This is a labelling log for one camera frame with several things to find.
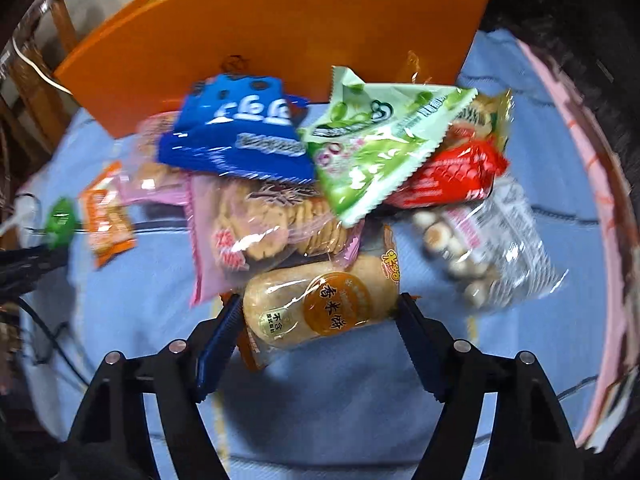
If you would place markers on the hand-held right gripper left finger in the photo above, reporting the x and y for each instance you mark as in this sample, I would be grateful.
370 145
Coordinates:
220 345

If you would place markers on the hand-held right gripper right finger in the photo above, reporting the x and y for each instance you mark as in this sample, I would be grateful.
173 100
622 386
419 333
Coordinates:
420 350

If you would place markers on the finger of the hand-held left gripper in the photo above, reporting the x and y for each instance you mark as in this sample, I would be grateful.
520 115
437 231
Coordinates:
30 262

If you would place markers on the rice cake packet orange label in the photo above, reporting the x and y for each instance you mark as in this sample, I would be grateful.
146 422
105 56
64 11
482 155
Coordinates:
320 310

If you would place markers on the orange cardboard box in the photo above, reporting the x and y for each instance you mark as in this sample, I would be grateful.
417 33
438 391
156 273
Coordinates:
300 25

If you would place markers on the white plastic bag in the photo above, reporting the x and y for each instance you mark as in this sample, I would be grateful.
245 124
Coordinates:
20 215

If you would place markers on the small green snack packet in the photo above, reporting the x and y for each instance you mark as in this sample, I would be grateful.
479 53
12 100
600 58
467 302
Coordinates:
62 222

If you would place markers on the small orange snack packet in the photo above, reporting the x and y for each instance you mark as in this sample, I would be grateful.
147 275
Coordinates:
105 220

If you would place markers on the pink cracker packet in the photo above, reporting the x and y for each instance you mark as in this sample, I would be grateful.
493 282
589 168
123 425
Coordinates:
270 230
150 160

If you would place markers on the clear packet of round biscuits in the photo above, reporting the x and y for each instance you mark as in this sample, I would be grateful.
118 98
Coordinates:
500 245

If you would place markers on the wooden furniture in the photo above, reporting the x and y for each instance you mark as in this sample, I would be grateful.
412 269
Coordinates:
30 95

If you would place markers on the red snack packet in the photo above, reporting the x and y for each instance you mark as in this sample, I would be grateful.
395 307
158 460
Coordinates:
450 175

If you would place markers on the green triangular snack packet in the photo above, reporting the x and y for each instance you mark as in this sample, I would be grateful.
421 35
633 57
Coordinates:
370 160

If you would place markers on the blue cookie packet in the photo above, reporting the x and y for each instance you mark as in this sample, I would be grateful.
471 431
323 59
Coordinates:
235 135

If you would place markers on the pink sheet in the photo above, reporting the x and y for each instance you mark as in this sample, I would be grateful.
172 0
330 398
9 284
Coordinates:
600 200

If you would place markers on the yellow-green snack packet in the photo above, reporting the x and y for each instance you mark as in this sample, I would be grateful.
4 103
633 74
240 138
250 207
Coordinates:
492 115

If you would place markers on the black fuzzy blanket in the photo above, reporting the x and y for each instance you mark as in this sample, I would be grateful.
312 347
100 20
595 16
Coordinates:
575 20

